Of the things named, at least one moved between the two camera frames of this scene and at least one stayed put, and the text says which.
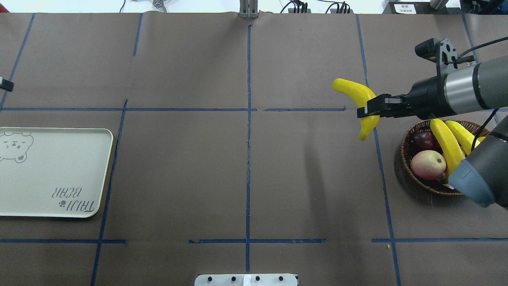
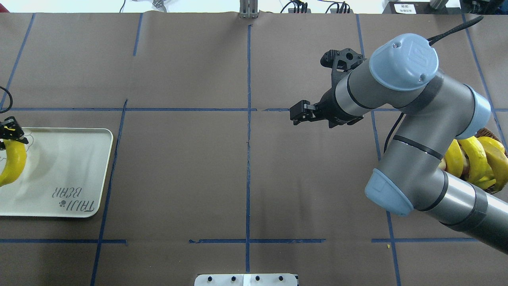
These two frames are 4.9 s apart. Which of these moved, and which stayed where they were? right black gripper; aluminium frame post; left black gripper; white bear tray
Moved: left black gripper; right black gripper
Stayed: aluminium frame post; white bear tray
